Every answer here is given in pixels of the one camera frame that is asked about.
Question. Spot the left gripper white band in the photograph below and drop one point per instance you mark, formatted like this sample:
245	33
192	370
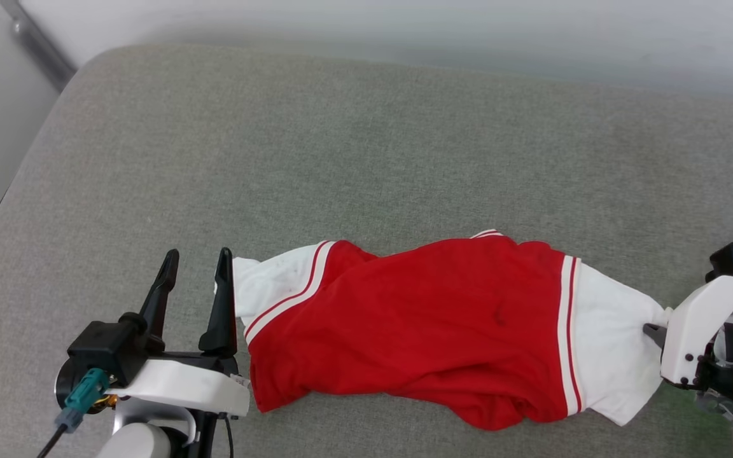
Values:
188	388

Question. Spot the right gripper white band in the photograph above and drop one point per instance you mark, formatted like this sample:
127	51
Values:
697	324

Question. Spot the red and white shirt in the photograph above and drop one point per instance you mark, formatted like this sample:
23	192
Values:
436	318

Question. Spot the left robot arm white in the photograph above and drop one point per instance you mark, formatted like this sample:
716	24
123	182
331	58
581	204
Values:
134	444

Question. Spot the grey fabric sofa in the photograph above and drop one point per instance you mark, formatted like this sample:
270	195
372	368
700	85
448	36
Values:
366	159

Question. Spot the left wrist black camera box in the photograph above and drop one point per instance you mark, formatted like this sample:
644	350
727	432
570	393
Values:
102	346

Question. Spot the dark grey wall skirting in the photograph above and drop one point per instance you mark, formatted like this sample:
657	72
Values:
39	41

